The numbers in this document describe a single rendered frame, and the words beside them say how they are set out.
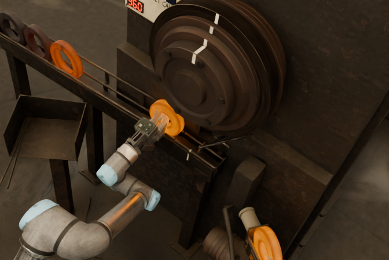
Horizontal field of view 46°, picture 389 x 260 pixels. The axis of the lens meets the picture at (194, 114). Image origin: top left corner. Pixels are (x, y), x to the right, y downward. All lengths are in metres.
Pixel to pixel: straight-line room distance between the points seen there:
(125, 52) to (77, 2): 1.80
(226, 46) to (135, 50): 0.64
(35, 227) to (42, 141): 0.56
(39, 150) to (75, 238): 0.58
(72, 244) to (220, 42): 0.71
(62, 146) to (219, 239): 0.71
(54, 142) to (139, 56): 0.48
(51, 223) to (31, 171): 1.17
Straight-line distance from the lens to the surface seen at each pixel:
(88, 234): 1.43
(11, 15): 2.31
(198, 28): 1.35
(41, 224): 1.44
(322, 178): 1.62
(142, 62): 1.82
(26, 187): 2.53
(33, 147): 1.92
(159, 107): 1.77
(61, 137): 1.92
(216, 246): 1.79
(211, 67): 1.29
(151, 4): 1.67
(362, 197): 2.79
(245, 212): 1.68
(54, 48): 2.12
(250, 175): 1.63
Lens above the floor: 2.10
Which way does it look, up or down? 48 degrees down
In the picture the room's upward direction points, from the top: 11 degrees clockwise
